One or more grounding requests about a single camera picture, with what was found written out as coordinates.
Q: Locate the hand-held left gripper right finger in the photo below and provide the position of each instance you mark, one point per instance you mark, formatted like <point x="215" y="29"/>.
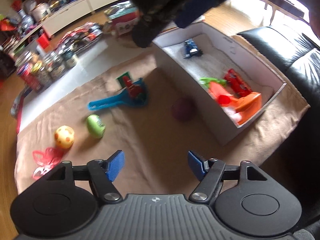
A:
<point x="196" y="165"/>

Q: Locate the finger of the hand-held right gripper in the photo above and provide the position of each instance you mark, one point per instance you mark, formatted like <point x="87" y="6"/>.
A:
<point x="193" y="10"/>

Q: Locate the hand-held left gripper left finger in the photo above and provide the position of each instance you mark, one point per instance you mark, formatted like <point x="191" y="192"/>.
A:
<point x="115" y="165"/>

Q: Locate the green toy egg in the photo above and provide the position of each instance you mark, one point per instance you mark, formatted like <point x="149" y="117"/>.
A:
<point x="95" y="126"/>

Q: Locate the white cardboard box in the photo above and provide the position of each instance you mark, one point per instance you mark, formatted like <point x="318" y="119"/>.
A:
<point x="212" y="115"/>

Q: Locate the yellow orange-spotted toy egg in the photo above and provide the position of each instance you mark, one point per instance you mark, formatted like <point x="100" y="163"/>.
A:
<point x="64" y="136"/>

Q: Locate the blue plastic scoop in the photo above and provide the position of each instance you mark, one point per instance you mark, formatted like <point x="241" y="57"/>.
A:
<point x="107" y="102"/>

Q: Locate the pink plastic butterfly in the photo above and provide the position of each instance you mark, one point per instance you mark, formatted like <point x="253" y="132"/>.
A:
<point x="47" y="156"/>

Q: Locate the toy hammer with green head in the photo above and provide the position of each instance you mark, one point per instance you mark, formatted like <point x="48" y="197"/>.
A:
<point x="212" y="81"/>

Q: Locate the orange toy axe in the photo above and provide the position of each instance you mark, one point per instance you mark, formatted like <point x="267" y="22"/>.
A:
<point x="246" y="103"/>

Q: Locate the red toy train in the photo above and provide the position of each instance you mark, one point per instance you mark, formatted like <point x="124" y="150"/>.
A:
<point x="237" y="82"/>

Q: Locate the green square block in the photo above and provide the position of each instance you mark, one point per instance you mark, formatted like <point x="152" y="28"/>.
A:
<point x="120" y="78"/>

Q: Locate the red gift box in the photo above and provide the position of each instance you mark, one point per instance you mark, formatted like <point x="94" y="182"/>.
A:
<point x="125" y="22"/>

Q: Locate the brown cloth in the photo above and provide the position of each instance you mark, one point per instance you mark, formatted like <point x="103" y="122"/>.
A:
<point x="150" y="140"/>

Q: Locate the white low cabinet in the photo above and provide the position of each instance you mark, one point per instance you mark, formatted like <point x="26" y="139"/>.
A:
<point x="75" y="17"/>

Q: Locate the pile of snack packets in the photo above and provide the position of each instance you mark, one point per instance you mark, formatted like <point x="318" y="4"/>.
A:
<point x="80" y="36"/>

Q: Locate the green tin can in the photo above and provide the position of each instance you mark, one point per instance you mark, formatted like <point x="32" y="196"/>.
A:
<point x="70" y="58"/>

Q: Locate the red table edge strip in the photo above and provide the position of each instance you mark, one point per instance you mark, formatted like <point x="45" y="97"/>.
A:
<point x="18" y="110"/>

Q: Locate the black leather sofa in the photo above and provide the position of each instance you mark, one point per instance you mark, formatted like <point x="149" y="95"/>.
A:
<point x="295" y="60"/>

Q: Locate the glass jar with label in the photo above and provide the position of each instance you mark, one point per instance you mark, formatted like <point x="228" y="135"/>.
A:
<point x="56" y="66"/>

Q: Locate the glass jar of nuts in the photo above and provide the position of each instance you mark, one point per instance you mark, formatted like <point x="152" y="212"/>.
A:
<point x="43" y="75"/>

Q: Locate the small red bag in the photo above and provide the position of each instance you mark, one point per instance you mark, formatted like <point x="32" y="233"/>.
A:
<point x="42" y="40"/>

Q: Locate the large glass jar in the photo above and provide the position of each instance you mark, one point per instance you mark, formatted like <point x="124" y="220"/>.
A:
<point x="27" y="57"/>

